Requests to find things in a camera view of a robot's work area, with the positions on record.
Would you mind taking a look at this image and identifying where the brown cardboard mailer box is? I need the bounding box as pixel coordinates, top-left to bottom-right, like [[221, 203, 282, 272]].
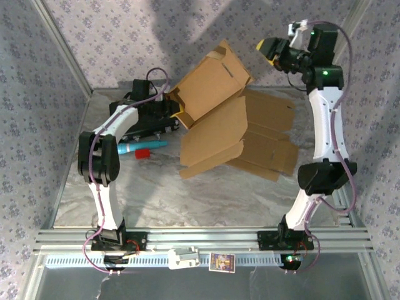
[[224, 88, 299, 183], [168, 38, 256, 179]]

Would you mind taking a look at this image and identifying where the black hard case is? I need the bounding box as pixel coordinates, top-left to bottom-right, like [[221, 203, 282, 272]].
[[109, 93, 181, 140]]

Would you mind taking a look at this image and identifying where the blue marker pen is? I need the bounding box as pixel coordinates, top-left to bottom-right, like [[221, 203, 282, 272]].
[[117, 141, 169, 156]]

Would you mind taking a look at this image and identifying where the colourful picture card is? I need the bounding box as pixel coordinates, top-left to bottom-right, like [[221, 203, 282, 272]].
[[208, 252, 236, 274]]

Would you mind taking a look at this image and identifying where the black controller board with lights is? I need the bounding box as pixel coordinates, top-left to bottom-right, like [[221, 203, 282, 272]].
[[279, 253, 304, 272]]

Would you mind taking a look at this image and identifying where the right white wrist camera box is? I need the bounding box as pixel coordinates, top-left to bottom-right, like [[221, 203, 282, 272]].
[[287, 19, 309, 48]]

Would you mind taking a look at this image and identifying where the aluminium frame post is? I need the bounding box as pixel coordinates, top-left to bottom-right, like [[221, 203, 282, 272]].
[[309, 0, 373, 94], [31, 0, 94, 94]]

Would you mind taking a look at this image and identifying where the thin aluminium table rail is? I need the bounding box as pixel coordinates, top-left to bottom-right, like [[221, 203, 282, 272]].
[[92, 87, 313, 94]]

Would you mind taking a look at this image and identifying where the aluminium side rail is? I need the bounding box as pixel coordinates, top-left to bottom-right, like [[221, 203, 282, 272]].
[[309, 89, 368, 231], [40, 90, 94, 231]]

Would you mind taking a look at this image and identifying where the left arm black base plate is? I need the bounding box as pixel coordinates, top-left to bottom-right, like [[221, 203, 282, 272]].
[[90, 231, 148, 252]]

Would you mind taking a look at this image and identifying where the white plastic bracket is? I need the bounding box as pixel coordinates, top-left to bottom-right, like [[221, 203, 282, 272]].
[[167, 246, 201, 271]]

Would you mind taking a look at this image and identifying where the white slotted cable duct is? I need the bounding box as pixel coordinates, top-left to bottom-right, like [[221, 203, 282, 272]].
[[44, 253, 306, 269]]

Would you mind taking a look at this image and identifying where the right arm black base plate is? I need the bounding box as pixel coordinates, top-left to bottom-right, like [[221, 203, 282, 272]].
[[257, 230, 315, 251]]

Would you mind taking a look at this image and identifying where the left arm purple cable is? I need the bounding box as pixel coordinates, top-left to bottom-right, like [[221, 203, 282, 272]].
[[81, 67, 171, 276]]

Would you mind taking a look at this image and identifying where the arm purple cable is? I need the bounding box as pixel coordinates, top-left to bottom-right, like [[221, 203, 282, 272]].
[[284, 19, 359, 276], [81, 67, 171, 276]]

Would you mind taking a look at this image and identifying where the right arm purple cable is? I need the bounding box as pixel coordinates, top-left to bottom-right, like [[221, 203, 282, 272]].
[[284, 19, 359, 276]]

